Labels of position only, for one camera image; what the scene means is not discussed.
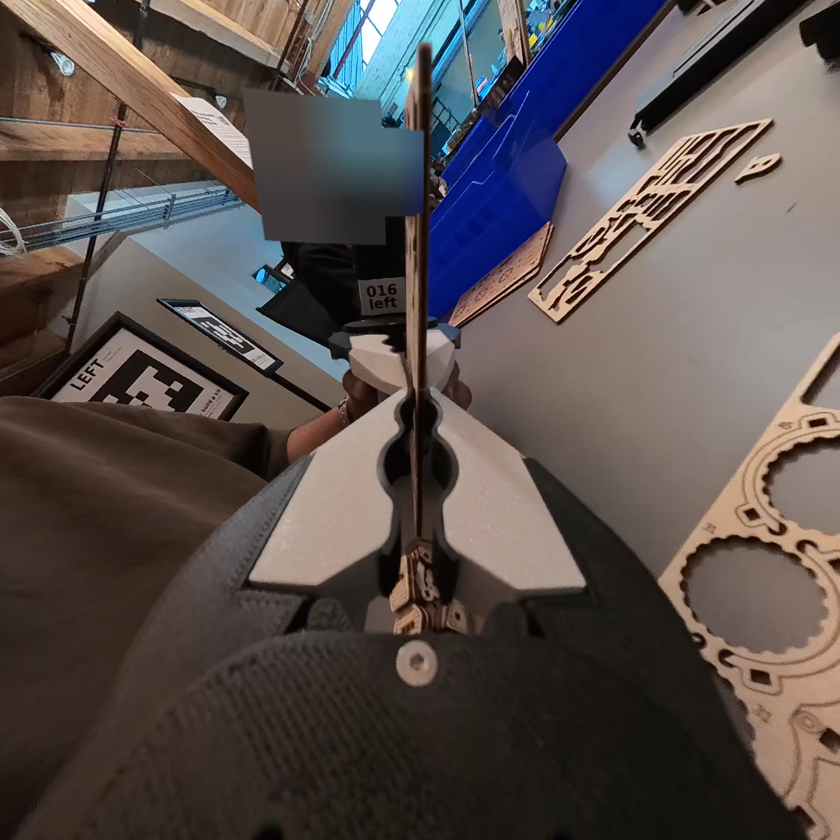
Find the person's left forearm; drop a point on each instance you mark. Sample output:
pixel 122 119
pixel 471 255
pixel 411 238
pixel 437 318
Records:
pixel 312 439

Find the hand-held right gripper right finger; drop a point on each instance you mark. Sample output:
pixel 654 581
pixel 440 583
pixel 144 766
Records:
pixel 512 525

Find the small loose wooden piece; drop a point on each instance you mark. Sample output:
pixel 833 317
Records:
pixel 761 164

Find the blue plastic bin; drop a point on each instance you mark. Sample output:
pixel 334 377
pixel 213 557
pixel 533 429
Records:
pixel 499 197

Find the small framed marker poster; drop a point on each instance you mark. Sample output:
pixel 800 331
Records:
pixel 223 331

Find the wooden beam structure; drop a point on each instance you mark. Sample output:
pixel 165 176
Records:
pixel 131 72

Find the stack of wooden sheets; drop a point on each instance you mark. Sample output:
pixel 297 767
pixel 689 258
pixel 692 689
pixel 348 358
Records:
pixel 505 275

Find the person's left hand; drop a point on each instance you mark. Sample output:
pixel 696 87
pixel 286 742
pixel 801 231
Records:
pixel 361 400

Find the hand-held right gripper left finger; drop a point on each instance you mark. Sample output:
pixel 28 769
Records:
pixel 315 525

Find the black object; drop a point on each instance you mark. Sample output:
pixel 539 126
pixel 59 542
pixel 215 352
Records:
pixel 820 29

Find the emptied wooden parts frame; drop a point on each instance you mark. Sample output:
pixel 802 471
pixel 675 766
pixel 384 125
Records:
pixel 556 310

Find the white paper notice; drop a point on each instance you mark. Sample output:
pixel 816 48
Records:
pixel 223 131

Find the wooden robot model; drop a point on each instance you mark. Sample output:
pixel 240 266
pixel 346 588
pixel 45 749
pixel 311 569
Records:
pixel 420 590

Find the wooden puzzle sheet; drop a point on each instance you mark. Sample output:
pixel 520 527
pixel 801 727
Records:
pixel 417 262

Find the large framed marker poster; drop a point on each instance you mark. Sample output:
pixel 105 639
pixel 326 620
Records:
pixel 151 380

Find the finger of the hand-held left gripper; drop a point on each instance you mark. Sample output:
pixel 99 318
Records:
pixel 377 361
pixel 443 361

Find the black metal stand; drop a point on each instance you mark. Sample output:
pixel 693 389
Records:
pixel 709 72

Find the wooden sheet with gear holes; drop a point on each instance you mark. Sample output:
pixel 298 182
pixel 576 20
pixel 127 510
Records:
pixel 722 518

